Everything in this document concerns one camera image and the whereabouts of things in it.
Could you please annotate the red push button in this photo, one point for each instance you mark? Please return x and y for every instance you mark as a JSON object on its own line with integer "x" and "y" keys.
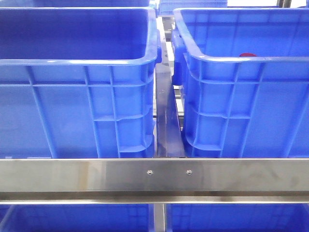
{"x": 247, "y": 54}

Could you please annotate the blue crate upper left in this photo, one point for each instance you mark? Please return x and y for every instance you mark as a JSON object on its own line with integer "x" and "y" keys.
{"x": 77, "y": 82}

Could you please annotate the blue crate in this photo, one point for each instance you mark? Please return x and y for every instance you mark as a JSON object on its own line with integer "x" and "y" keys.
{"x": 77, "y": 82}
{"x": 166, "y": 7}
{"x": 243, "y": 107}
{"x": 78, "y": 3}
{"x": 238, "y": 217}
{"x": 79, "y": 218}

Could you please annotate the blue crate upper right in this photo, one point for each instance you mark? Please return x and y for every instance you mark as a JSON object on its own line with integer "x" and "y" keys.
{"x": 243, "y": 107}

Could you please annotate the blue crate lower right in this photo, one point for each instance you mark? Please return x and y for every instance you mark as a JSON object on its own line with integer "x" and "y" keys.
{"x": 238, "y": 217}

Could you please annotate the blue crate far right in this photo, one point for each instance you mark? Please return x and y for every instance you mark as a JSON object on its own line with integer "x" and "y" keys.
{"x": 166, "y": 7}

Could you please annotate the blue crate lower left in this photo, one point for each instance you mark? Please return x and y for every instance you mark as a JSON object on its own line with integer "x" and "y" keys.
{"x": 79, "y": 218}

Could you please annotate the blue crate far left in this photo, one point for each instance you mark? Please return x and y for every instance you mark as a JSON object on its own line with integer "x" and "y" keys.
{"x": 78, "y": 3}

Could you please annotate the steel shelf lower post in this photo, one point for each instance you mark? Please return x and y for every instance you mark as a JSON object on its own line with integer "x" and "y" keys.
{"x": 160, "y": 217}

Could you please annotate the steel shelf front rail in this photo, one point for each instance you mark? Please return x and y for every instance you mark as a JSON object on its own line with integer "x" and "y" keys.
{"x": 92, "y": 181}

